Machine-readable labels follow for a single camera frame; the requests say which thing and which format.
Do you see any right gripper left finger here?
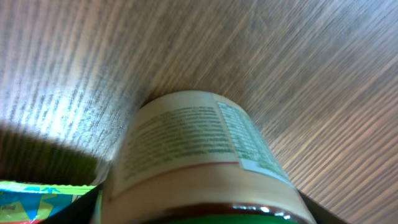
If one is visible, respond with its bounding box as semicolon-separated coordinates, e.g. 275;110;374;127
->
40;184;103;224

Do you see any Haribo gummy candy bag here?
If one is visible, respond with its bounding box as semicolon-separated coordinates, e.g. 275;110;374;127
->
1;180;101;223

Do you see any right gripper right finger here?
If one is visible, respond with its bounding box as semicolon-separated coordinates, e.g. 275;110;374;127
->
299;191;348;224

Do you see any green lid jar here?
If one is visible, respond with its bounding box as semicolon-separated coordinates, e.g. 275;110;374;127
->
96;91;315;223

